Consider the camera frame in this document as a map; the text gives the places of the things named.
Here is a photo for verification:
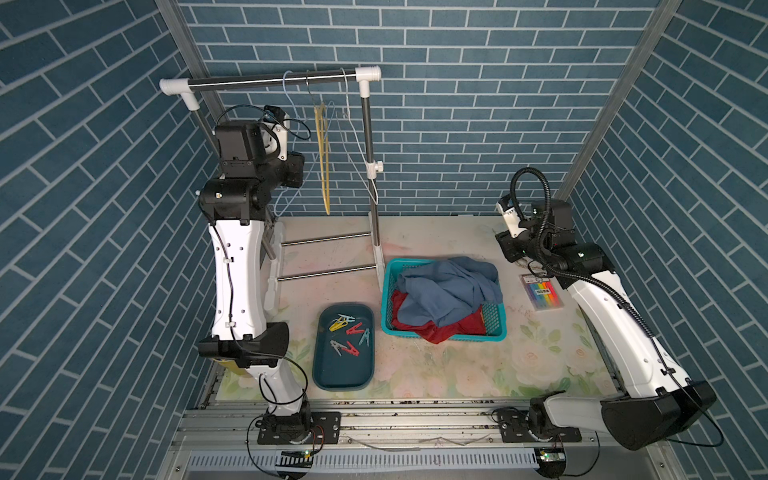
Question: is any light blue wire hanger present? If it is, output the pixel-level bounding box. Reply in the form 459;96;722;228
272;70;319;217

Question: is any yellow plastic hanger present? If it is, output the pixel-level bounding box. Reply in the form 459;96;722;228
307;84;331;215

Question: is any blue grey t-shirt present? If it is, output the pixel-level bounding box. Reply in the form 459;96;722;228
395;257;503;328

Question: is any red t-shirt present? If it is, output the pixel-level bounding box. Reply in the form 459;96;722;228
389;289;488;346

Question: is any white wire hanger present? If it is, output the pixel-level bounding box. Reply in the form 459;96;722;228
341;67;383;206

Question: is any yellow clothespin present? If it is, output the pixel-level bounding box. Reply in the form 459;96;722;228
329;319;349;332

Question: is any grey clothespin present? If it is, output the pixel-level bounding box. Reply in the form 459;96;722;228
329;340;347;356

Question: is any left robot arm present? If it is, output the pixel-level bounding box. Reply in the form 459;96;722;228
197;120;313;445

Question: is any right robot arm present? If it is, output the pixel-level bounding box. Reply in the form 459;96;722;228
496;167;717;451

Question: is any rainbow marker pack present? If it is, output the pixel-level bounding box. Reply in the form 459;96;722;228
521;274;563;311

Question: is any teal plastic basket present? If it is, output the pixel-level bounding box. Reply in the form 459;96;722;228
381;259;507;344

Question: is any metal clothes rack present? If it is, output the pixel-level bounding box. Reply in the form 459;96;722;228
159;66;386;314

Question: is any yellow bowl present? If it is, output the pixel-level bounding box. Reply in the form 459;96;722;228
217;360;248;377

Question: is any dark teal tray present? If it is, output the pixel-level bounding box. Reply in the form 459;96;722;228
312;302;375;391

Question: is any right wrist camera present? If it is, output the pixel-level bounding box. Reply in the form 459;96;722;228
496;194;525;238

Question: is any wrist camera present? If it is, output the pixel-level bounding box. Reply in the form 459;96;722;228
496;194;525;238
261;105;290;161

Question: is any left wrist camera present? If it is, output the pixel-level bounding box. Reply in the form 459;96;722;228
261;105;290;161

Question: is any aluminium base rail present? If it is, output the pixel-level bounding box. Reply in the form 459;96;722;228
158;401;685;479

